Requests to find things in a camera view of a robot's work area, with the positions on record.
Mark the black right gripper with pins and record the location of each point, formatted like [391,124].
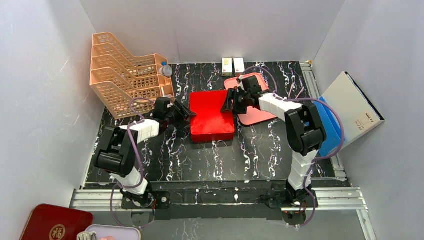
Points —
[236,100]

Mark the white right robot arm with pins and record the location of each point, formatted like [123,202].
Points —
[304,129]

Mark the red tin lid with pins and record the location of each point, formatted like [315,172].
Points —
[209,118]

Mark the orange plastic file rack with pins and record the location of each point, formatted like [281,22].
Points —
[117,77]

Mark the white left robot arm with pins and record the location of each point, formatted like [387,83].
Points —
[118,155]

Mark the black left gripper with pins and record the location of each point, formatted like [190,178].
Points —
[177,110]

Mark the pink plastic tray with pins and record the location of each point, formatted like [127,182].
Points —
[253,115]

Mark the dark red round tin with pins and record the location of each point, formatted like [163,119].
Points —
[51,222]

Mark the blue folder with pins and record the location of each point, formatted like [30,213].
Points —
[332,128]

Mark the plastic water bottle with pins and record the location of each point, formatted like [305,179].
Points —
[166,70]

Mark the red chocolate box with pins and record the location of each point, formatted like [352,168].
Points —
[206,137]

